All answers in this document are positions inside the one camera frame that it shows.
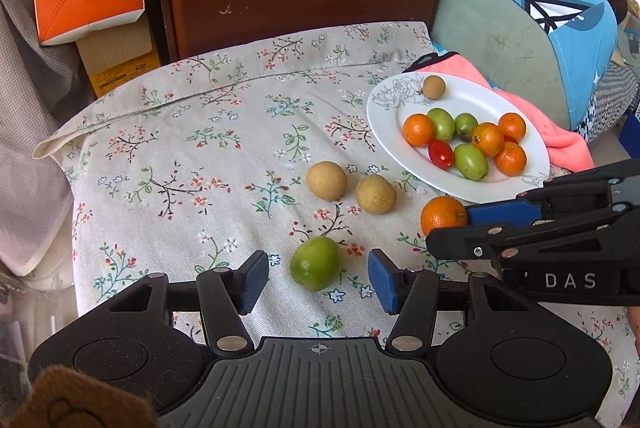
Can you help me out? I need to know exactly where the pink towel with black trim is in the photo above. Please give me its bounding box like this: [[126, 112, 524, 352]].
[[400, 52, 596, 174]]

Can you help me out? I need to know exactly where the houndstooth cloth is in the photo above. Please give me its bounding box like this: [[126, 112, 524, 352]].
[[575, 63, 640, 144]]

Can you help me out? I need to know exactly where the large green jujube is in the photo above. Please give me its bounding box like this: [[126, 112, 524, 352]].
[[290, 236, 342, 293]]

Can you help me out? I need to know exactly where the floral tablecloth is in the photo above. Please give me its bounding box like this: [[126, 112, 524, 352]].
[[32, 20, 636, 428]]

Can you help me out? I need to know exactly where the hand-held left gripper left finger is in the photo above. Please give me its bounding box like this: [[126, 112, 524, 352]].
[[107, 250, 271, 355]]

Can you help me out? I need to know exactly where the white plate with flower drawing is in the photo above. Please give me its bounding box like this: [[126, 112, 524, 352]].
[[366, 71, 551, 205]]

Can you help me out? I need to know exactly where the small orange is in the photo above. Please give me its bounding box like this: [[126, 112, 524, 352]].
[[420, 196, 469, 239], [495, 141, 528, 176], [402, 113, 435, 147], [498, 112, 528, 143], [471, 122, 505, 158]]

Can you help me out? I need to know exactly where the grey green pillow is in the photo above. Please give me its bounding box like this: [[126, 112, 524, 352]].
[[431, 0, 573, 131]]

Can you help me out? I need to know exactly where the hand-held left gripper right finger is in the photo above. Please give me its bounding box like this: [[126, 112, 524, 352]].
[[367, 248, 531, 355]]

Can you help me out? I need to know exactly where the blue box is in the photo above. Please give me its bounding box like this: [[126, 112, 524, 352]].
[[621, 110, 640, 159]]

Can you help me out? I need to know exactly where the brown cardboard box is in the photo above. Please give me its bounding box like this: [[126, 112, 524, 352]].
[[75, 15, 161, 99]]

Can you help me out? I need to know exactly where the red cherry tomato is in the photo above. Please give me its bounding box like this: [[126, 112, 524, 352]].
[[428, 138, 455, 171]]

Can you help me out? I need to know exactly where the brown longan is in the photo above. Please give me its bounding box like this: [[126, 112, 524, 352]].
[[306, 161, 348, 202], [355, 174, 398, 215], [422, 75, 447, 100]]

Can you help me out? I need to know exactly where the grey cloth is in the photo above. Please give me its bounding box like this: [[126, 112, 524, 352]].
[[0, 0, 96, 279]]

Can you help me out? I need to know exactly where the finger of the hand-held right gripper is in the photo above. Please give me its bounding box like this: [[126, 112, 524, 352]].
[[425, 203, 640, 270], [466, 158, 640, 229]]

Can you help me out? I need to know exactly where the brown plush toy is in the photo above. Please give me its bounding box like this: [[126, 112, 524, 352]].
[[7, 365, 161, 428]]

